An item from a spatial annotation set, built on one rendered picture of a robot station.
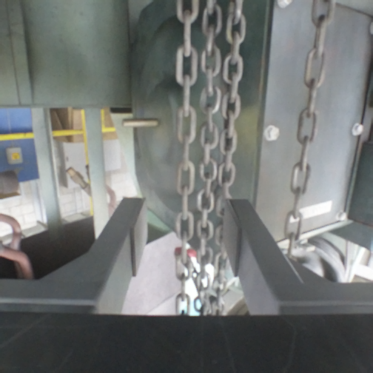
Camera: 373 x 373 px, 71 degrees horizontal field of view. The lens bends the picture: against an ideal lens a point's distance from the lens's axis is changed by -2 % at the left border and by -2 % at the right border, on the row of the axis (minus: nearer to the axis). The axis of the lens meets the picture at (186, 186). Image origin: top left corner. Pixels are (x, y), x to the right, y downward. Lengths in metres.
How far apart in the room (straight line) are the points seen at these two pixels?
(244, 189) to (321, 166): 0.13
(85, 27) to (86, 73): 0.10
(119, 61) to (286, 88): 0.51
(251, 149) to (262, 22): 0.13
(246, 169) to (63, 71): 0.48
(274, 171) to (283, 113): 0.07
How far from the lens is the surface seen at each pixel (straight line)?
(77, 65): 0.70
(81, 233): 1.18
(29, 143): 3.36
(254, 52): 0.33
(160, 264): 1.00
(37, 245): 1.12
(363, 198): 0.50
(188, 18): 0.24
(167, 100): 0.45
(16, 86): 0.59
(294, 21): 0.35
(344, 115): 0.44
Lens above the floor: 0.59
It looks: 17 degrees up
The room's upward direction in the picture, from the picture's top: 179 degrees counter-clockwise
